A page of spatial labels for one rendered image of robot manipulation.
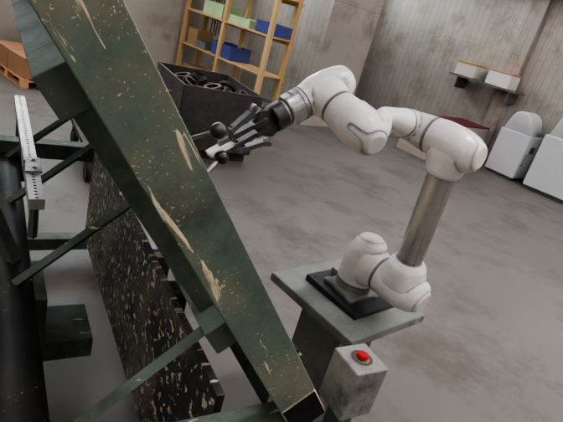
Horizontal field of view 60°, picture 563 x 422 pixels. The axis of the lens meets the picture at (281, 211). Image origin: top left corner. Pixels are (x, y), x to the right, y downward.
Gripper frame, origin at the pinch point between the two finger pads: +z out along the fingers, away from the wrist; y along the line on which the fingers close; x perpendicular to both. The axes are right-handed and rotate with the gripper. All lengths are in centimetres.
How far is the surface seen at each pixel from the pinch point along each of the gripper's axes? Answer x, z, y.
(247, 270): 37.4, 12.3, -7.6
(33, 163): -82, 53, -12
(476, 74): -575, -642, -445
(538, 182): -360, -561, -557
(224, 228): 37.4, 12.4, 4.8
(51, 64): 30, 24, 42
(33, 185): -64, 54, -12
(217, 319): 29.2, 22.7, -23.0
